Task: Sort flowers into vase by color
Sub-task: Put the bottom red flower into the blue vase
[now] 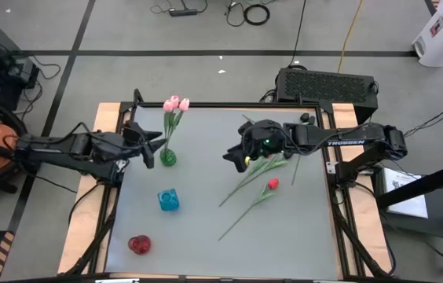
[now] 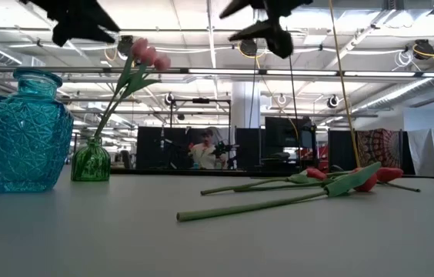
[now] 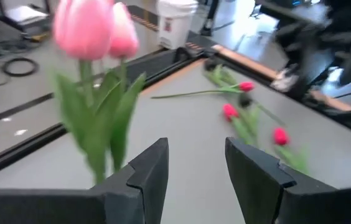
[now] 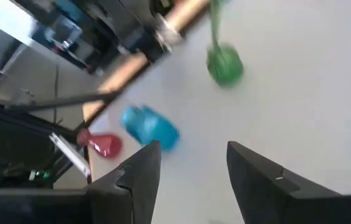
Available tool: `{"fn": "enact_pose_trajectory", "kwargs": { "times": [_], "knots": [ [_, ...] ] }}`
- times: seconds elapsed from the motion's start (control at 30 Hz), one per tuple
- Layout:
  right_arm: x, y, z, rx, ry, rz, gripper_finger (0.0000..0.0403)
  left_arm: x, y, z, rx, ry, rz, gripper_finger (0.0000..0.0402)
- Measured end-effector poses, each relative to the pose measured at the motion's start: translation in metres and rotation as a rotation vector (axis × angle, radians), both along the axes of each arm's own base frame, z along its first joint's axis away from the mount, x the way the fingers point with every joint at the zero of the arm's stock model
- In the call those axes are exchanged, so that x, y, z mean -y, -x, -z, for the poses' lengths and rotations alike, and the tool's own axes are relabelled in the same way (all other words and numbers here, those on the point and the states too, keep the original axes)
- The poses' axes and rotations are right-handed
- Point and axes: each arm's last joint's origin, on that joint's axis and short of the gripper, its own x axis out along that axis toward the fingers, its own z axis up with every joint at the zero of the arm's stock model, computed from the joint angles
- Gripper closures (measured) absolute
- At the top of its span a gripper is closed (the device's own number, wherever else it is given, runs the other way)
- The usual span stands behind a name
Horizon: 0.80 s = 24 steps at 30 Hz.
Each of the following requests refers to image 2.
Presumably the long black cable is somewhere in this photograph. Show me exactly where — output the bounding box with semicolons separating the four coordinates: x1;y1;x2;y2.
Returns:
286;53;302;170

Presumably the black metal gantry frame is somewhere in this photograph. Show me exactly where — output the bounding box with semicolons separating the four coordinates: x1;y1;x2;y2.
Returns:
169;98;232;170

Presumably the patterned red tapestry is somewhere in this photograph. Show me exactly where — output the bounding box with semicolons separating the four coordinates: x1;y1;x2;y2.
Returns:
356;129;402;169

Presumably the black aluminium table frame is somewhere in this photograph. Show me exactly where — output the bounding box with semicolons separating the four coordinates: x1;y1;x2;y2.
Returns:
109;168;434;181

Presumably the white hanging cloth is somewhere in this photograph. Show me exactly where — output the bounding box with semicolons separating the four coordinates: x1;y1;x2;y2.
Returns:
407;128;434;175

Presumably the green glass vase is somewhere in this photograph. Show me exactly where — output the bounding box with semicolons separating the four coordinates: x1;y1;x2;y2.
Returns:
70;136;112;182

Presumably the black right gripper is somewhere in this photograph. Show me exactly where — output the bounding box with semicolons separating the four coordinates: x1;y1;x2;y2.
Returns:
219;0;314;59

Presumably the red artificial tulip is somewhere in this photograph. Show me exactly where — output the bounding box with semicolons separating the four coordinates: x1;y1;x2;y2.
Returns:
200;167;329;196
374;166;405;183
175;161;382;223

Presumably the grey metal crossbar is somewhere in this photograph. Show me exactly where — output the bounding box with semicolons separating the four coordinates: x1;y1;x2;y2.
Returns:
0;65;434;78

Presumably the black partition panel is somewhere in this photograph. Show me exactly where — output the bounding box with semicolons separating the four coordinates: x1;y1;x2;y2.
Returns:
327;129;358;171
135;126;189;171
235;127;261;171

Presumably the blue cut-glass vase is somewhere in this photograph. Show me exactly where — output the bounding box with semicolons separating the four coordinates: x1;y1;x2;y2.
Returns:
0;68;75;193

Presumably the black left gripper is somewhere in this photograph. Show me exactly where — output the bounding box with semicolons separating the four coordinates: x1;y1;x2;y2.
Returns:
19;0;121;48

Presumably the red tool cabinet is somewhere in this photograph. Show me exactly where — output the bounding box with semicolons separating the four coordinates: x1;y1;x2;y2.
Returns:
299;144;329;170

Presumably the person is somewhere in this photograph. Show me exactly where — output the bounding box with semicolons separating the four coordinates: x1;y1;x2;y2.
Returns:
188;128;229;171

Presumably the long yellow cable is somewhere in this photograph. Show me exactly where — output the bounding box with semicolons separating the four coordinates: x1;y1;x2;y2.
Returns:
328;0;359;169

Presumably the black computer monitor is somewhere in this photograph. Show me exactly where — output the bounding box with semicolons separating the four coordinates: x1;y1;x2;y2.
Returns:
265;116;315;149

